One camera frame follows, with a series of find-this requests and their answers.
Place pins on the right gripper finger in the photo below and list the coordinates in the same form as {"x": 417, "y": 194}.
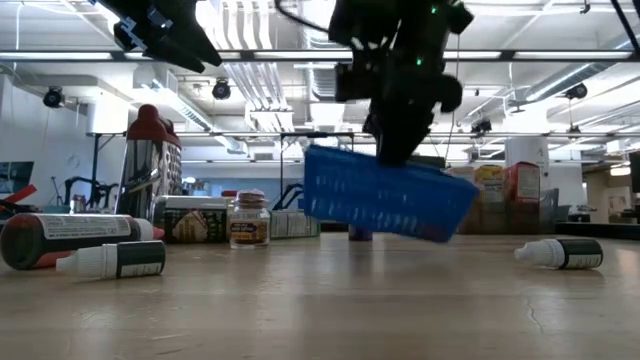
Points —
{"x": 400, "y": 135}

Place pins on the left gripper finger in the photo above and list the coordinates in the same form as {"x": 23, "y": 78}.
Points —
{"x": 195, "y": 52}

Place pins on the blue plastic basket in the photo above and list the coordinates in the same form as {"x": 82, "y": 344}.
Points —
{"x": 375, "y": 200}

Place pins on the orange cereal box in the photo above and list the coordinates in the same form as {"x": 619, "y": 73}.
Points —
{"x": 462, "y": 174}

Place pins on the green food colouring dropper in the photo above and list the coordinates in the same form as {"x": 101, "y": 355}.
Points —
{"x": 575, "y": 252}

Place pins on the black ceiling spotlight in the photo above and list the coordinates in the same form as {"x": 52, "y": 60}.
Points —
{"x": 52, "y": 96}
{"x": 481, "y": 126}
{"x": 576, "y": 91}
{"x": 221, "y": 89}

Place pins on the black overhead crossbar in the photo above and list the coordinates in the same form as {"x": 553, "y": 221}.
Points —
{"x": 275, "y": 55}

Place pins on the Apple Jacks cereal box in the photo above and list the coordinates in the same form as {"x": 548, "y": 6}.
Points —
{"x": 295, "y": 224}

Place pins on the smoked paprika tin red lid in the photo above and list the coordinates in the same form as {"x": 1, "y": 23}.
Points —
{"x": 229, "y": 193}

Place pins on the clear box of snack boxes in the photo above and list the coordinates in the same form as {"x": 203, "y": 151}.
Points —
{"x": 550, "y": 210}

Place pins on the small glass spice jar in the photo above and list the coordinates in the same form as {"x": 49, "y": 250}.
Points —
{"x": 250, "y": 225}

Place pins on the black food colouring dropper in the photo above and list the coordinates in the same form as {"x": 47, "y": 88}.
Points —
{"x": 130, "y": 260}

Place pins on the red food colouring bottle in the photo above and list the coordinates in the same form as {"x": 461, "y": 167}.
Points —
{"x": 75, "y": 235}

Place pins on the red flat bar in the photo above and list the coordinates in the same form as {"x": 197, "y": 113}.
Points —
{"x": 22, "y": 193}

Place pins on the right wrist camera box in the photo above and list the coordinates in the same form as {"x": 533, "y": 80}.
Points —
{"x": 352, "y": 82}

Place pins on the black metal stand frame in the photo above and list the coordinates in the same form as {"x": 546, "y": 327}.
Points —
{"x": 317, "y": 134}

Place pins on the dark wall screen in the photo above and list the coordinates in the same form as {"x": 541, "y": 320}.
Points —
{"x": 15, "y": 172}

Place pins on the black table frame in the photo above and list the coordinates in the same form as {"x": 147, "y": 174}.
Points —
{"x": 595, "y": 231}

